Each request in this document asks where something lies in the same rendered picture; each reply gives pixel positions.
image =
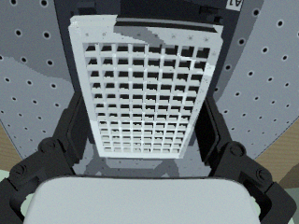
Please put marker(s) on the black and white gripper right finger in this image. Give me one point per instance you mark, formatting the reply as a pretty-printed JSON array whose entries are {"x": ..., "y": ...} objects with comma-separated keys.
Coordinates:
[{"x": 228, "y": 159}]

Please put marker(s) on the grey rectangular base plate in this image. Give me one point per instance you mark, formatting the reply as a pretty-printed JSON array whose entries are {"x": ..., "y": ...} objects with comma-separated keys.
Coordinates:
[{"x": 257, "y": 93}]

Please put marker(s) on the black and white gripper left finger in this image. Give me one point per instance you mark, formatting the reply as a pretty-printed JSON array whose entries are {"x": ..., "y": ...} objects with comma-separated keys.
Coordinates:
[{"x": 56, "y": 155}]

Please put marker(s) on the white well plate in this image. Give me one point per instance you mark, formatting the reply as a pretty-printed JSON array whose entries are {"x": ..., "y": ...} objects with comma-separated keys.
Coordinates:
[{"x": 144, "y": 114}]

